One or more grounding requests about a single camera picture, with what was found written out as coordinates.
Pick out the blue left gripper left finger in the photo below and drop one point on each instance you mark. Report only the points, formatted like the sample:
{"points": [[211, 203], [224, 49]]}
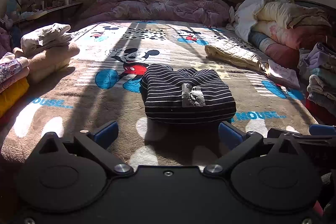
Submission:
{"points": [[104, 135]]}

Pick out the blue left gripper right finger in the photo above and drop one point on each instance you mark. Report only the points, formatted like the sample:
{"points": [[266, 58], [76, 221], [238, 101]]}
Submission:
{"points": [[231, 136]]}

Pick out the navy white striped shirt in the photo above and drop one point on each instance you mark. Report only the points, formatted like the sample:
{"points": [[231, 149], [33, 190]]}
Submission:
{"points": [[185, 96]]}

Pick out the stack of folded clothes right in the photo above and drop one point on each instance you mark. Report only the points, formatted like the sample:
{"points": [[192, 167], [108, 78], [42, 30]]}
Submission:
{"points": [[317, 68]]}

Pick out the stack of folded clothes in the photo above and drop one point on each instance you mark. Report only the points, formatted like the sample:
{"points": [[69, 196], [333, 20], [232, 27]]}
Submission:
{"points": [[41, 53], [317, 68]]}

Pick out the stack of folded clothes left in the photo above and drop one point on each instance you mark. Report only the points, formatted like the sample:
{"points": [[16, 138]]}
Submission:
{"points": [[41, 53]]}

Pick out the Mickey Mouse fleece blanket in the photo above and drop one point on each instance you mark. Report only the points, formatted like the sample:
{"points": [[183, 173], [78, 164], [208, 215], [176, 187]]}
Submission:
{"points": [[99, 85]]}

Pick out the folded white purple-print cloth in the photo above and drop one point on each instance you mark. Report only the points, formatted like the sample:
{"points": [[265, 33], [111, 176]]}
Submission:
{"points": [[280, 75]]}

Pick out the folded cream quilted blanket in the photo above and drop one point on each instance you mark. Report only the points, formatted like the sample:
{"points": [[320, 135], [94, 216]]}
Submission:
{"points": [[236, 56]]}

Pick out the rolled bedding pile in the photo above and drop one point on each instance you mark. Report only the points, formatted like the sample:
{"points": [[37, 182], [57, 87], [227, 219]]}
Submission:
{"points": [[280, 28]]}

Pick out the purple crumpled comforter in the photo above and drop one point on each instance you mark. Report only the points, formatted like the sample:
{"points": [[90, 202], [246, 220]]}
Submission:
{"points": [[206, 12]]}

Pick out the cluttered dark side table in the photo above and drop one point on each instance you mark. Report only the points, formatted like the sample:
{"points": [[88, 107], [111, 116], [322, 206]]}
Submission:
{"points": [[26, 13]]}

